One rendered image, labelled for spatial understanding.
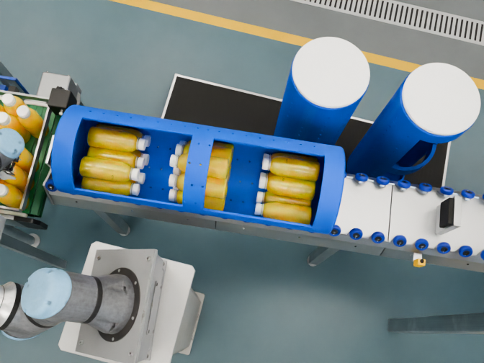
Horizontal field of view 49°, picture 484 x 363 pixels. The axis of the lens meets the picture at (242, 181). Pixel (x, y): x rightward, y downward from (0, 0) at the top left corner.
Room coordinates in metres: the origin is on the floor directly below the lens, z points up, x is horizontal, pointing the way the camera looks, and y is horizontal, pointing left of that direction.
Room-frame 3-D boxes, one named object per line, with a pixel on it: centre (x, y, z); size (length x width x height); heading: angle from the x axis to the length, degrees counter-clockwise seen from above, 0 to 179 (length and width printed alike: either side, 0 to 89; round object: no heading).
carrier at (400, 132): (0.87, -0.66, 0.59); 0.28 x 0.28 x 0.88
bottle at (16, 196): (0.35, 0.76, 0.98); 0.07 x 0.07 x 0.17
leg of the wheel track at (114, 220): (0.43, 0.57, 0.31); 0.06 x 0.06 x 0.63; 88
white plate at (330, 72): (0.92, -0.27, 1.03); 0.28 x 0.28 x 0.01
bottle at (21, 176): (0.41, 0.76, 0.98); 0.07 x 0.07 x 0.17
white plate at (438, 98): (0.87, -0.66, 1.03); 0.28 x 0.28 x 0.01
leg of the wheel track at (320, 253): (0.40, -0.41, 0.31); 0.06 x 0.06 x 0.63; 88
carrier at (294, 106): (0.92, -0.27, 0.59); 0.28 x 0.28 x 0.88
